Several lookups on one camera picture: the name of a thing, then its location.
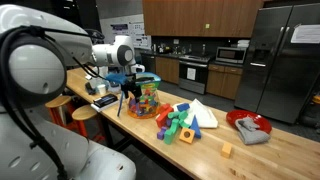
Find stainless steel refrigerator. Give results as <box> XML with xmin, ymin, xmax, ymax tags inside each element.
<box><xmin>233</xmin><ymin>2</ymin><xmax>320</xmax><ymax>125</ymax></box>

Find stainless oven stove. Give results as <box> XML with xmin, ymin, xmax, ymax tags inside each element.
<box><xmin>178</xmin><ymin>54</ymin><xmax>214</xmax><ymax>95</ymax></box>

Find white cloth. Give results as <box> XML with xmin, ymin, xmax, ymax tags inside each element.
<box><xmin>173</xmin><ymin>98</ymin><xmax>219</xmax><ymax>130</ymax></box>

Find silver microwave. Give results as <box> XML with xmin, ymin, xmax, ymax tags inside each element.
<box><xmin>215</xmin><ymin>46</ymin><xmax>248</xmax><ymax>65</ymax></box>

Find wooden upper cabinets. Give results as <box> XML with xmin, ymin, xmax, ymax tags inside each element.
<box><xmin>142</xmin><ymin>0</ymin><xmax>264</xmax><ymax>39</ymax></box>

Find small orange foam cube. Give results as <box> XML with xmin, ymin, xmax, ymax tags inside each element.
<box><xmin>220</xmin><ymin>142</ymin><xmax>233</xmax><ymax>159</ymax></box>

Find red rectangular foam block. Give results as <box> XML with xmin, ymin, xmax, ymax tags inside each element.
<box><xmin>155</xmin><ymin>106</ymin><xmax>174</xmax><ymax>129</ymax></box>

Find white wall poster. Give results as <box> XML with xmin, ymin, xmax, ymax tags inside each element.
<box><xmin>128</xmin><ymin>21</ymin><xmax>153</xmax><ymax>50</ymax></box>

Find black book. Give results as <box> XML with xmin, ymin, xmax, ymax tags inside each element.
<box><xmin>93</xmin><ymin>93</ymin><xmax>119</xmax><ymax>108</ymax></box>

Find small purple notched foam block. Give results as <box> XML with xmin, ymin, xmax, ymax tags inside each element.
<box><xmin>156</xmin><ymin>126</ymin><xmax>168</xmax><ymax>141</ymax></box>

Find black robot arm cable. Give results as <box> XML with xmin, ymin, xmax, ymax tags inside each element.
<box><xmin>0</xmin><ymin>24</ymin><xmax>111</xmax><ymax>180</ymax></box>

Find white cup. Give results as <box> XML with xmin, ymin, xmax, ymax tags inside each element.
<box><xmin>96</xmin><ymin>83</ymin><xmax>108</xmax><ymax>97</ymax></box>

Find blue triangular foam block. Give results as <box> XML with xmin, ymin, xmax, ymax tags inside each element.
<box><xmin>189</xmin><ymin>114</ymin><xmax>202</xmax><ymax>140</ymax></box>

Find blue rectangular foam block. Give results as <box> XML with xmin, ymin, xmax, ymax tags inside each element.
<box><xmin>176</xmin><ymin>102</ymin><xmax>191</xmax><ymax>113</ymax></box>

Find green cylinder foam block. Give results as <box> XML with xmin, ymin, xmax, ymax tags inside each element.
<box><xmin>167</xmin><ymin>110</ymin><xmax>189</xmax><ymax>121</ymax></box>

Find small green foam block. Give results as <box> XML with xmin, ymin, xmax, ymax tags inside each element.
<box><xmin>179</xmin><ymin>118</ymin><xmax>192</xmax><ymax>129</ymax></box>

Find wooden stool orange legs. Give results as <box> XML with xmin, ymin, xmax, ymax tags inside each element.
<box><xmin>71</xmin><ymin>104</ymin><xmax>108</xmax><ymax>143</ymax></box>
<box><xmin>44</xmin><ymin>95</ymin><xmax>79</xmax><ymax>132</ymax></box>

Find wooden lower cabinet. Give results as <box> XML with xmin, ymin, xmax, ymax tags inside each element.
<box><xmin>205</xmin><ymin>63</ymin><xmax>244</xmax><ymax>101</ymax></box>
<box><xmin>154</xmin><ymin>55</ymin><xmax>181</xmax><ymax>85</ymax></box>

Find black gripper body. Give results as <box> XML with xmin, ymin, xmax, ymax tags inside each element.
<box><xmin>120</xmin><ymin>73</ymin><xmax>143</xmax><ymax>95</ymax></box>

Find red notched foam block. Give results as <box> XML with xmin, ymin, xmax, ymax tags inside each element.
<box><xmin>159</xmin><ymin>103</ymin><xmax>172</xmax><ymax>112</ymax></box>

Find clear jar of toys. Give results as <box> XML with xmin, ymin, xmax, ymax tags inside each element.
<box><xmin>106</xmin><ymin>72</ymin><xmax>163</xmax><ymax>120</ymax></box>

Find red plate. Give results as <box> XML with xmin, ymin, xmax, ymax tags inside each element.
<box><xmin>225</xmin><ymin>109</ymin><xmax>273</xmax><ymax>135</ymax></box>

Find stack of white bowls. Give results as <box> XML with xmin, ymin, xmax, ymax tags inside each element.
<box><xmin>237</xmin><ymin>39</ymin><xmax>251</xmax><ymax>49</ymax></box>

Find orange foam block with hole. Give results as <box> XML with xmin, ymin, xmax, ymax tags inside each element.
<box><xmin>178</xmin><ymin>127</ymin><xmax>196</xmax><ymax>145</ymax></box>

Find grey towel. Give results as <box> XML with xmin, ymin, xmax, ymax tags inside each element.
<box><xmin>234</xmin><ymin>116</ymin><xmax>272</xmax><ymax>146</ymax></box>

